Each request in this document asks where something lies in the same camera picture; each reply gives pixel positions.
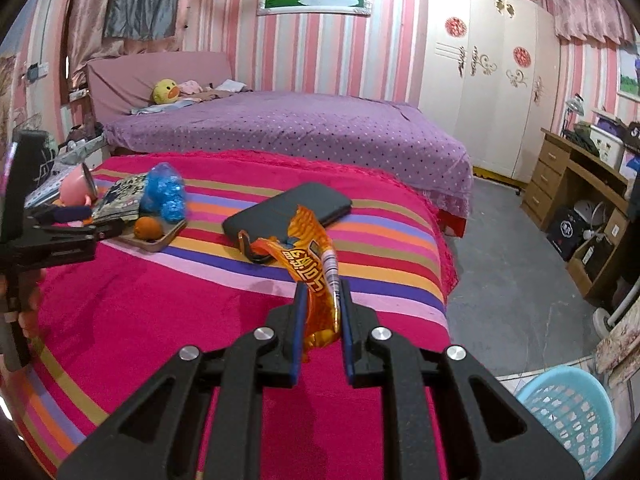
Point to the orange snack wrapper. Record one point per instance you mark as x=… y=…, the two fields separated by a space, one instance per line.
x=310 y=265

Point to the person's left hand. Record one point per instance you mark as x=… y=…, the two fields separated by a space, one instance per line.
x=32 y=305

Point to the striped tablecloth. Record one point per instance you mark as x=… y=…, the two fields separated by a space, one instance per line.
x=175 y=300

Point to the dark clothes pile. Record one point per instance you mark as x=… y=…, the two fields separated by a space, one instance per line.
x=585 y=137

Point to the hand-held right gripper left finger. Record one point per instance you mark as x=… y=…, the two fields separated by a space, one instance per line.
x=300 y=332

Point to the blue plastic bag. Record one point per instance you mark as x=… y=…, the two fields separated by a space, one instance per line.
x=165 y=192

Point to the pink headboard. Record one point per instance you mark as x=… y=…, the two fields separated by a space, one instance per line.
x=125 y=80

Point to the purple polka-dot bed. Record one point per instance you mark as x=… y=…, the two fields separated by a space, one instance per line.
x=300 y=130

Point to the light blue plastic basket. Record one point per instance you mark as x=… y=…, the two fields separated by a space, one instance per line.
x=570 y=420

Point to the pink floral short curtain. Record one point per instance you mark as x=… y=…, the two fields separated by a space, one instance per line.
x=590 y=10

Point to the pink plush toy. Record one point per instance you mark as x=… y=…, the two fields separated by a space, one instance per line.
x=190 y=87

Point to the white wardrobe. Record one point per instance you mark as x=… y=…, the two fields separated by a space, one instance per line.
x=480 y=100

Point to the orange peel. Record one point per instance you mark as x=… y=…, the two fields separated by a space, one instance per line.
x=60 y=203

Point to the desk lamp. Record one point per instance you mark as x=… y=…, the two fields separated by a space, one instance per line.
x=575 y=110

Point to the white pillow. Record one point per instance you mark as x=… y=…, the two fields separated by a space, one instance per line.
x=229 y=85

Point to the black carton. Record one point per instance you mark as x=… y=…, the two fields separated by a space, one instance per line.
x=565 y=232

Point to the wooden desk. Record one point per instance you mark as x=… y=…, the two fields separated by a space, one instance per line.
x=545 y=170

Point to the white fan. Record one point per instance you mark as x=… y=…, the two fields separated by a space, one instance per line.
x=590 y=217

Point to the pink cup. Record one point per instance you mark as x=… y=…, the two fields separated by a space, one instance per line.
x=75 y=187

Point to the polka-dot cushion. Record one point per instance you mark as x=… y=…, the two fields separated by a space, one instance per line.
x=45 y=192

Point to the black and white snack bag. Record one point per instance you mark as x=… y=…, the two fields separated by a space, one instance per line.
x=122 y=197

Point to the wooden tray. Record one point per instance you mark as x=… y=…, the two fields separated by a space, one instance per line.
x=167 y=237

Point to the yellow duck plush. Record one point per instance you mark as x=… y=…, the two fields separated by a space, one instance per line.
x=166 y=92

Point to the wall socket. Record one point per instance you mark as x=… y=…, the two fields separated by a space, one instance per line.
x=37 y=71

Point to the white storage box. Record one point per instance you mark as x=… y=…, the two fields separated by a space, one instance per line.
x=610 y=145

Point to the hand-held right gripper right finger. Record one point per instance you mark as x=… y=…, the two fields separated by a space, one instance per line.
x=347 y=342

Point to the small wall photo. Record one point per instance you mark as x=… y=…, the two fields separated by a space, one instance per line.
x=630 y=70

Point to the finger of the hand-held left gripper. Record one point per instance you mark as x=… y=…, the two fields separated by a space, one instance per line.
x=85 y=231
x=65 y=215

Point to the pink satin curtain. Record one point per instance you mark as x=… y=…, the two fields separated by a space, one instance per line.
x=85 y=35

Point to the grey hanging cloth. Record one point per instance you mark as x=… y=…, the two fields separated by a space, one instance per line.
x=142 y=0

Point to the cardboard box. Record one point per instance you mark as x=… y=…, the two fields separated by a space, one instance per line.
x=597 y=255

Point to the whole orange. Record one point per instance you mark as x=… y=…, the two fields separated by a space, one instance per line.
x=149 y=228

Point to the black phone case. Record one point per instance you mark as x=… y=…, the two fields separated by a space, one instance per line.
x=295 y=207

